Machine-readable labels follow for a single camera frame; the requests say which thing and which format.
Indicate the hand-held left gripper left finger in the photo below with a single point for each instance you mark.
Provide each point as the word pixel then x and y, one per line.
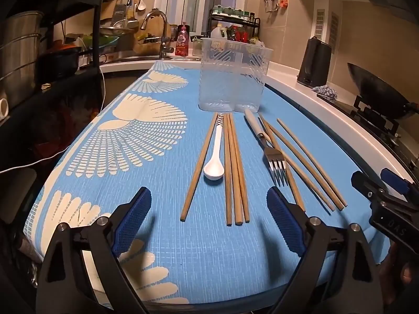
pixel 134 222

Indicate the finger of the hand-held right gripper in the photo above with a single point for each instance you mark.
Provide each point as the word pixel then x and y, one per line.
pixel 365 184
pixel 394 178

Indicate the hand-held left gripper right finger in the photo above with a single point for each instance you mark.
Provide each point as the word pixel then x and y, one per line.
pixel 284 222

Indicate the wooden chopstick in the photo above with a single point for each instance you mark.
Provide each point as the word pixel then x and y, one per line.
pixel 296 196
pixel 233 170
pixel 227 170
pixel 314 186
pixel 312 163
pixel 200 166
pixel 239 170

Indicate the white ceramic spoon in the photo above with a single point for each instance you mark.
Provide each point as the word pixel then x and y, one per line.
pixel 214 166

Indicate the clear plastic utensil holder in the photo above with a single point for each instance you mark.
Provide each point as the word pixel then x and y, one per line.
pixel 229 72

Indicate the person's right hand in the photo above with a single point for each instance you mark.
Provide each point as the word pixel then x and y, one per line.
pixel 401 274

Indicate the blue patterned tablecloth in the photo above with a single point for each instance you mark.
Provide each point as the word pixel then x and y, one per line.
pixel 183 252

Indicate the gas stove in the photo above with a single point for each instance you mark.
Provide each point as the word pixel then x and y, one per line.
pixel 376 117

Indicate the black wok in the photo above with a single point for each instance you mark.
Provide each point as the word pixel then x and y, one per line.
pixel 379 91

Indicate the checkered dish cloth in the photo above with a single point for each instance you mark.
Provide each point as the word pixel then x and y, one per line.
pixel 324 91

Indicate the black electric kettle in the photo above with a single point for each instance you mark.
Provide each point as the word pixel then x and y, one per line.
pixel 316 62

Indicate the black pan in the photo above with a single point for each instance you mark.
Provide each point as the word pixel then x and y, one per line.
pixel 59 62

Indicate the green bowl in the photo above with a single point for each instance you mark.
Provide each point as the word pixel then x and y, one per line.
pixel 108 41

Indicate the wooden cutting board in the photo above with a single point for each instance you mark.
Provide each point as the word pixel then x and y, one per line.
pixel 144 39

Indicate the steel kitchen faucet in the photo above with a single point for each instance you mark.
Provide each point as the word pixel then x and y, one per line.
pixel 163 39

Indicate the black shelf rack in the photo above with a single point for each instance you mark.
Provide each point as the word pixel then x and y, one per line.
pixel 100 39

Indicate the glass jar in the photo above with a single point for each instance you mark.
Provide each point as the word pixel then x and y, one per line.
pixel 197 45

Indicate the pink dish soap bottle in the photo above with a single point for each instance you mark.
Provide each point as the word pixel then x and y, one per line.
pixel 182 41

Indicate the black spice rack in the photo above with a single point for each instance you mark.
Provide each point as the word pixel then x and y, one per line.
pixel 258 26

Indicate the red sauce bottles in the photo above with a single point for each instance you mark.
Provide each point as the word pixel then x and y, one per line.
pixel 237 34

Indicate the cooking oil jug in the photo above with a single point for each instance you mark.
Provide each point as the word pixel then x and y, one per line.
pixel 218 32

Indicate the metal grater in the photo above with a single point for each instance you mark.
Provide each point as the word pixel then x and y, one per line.
pixel 120 11

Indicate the stacked steel pots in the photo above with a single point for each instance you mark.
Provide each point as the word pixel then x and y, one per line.
pixel 19 42

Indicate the row of spice jars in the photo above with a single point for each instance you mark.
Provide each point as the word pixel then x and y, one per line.
pixel 232 10

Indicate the white ladle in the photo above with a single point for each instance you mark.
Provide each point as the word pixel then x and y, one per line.
pixel 141 2

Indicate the wall vent grille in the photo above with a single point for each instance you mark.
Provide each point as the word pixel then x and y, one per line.
pixel 334 29
pixel 319 23

